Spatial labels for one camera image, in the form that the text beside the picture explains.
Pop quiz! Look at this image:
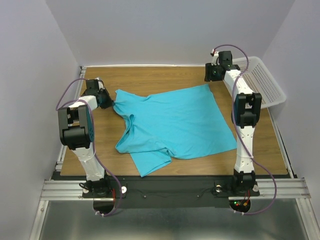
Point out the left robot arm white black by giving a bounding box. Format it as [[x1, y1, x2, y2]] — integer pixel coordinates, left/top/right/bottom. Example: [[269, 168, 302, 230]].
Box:
[[56, 78, 114, 198]]

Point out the white plastic basket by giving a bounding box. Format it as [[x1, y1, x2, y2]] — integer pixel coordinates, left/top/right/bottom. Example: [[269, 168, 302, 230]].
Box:
[[242, 56, 286, 109]]

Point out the front aluminium frame rail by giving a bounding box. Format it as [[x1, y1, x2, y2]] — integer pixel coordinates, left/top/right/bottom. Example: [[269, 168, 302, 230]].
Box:
[[40, 178, 311, 201]]

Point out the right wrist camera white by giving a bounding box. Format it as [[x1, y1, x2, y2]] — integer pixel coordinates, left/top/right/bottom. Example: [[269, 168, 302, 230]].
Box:
[[210, 48, 220, 66]]

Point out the aluminium frame rail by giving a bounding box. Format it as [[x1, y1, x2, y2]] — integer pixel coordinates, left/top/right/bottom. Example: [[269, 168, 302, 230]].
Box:
[[268, 107, 298, 179], [54, 65, 87, 172], [40, 178, 311, 201]]

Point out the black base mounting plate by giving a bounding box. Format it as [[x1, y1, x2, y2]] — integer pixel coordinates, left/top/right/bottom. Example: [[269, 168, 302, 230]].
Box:
[[79, 175, 260, 209]]

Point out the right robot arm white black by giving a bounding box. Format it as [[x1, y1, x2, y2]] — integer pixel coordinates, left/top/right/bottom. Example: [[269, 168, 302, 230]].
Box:
[[204, 50, 262, 193]]

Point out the left aluminium frame rail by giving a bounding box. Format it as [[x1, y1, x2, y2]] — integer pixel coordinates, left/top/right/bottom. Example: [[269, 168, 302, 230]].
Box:
[[54, 65, 87, 172]]

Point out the right aluminium frame rail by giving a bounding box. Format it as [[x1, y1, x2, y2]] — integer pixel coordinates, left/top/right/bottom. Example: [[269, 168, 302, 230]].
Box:
[[268, 107, 298, 179]]

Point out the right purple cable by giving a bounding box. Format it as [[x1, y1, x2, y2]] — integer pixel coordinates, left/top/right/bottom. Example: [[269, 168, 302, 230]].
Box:
[[212, 44, 278, 216]]

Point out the turquoise t shirt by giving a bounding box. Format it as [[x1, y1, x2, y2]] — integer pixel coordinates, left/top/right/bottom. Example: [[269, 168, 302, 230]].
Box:
[[113, 84, 237, 177]]

